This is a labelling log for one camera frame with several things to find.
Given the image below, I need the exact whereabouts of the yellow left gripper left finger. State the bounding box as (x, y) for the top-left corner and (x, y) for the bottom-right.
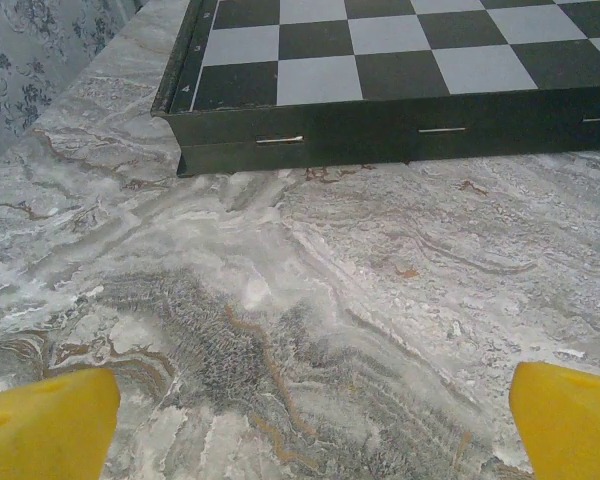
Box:
(0, 368), (122, 480)

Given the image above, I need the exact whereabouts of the black and white chessboard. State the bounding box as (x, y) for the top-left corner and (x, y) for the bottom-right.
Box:
(150, 0), (600, 177)

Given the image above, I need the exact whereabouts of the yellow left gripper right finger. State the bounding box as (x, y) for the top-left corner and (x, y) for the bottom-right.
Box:
(508, 361), (600, 480)

